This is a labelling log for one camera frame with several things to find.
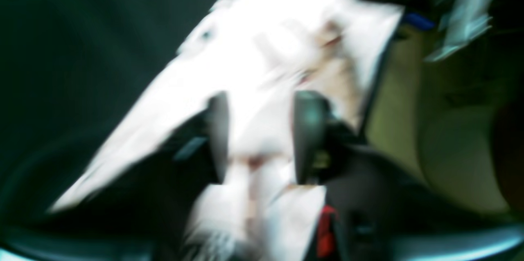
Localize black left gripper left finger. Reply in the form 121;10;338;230
205;91;230;183

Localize black table cloth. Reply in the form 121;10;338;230
1;0;228;261

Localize pink T-shirt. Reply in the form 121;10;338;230
50;0;404;261

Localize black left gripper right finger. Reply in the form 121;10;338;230
292;91;337;185

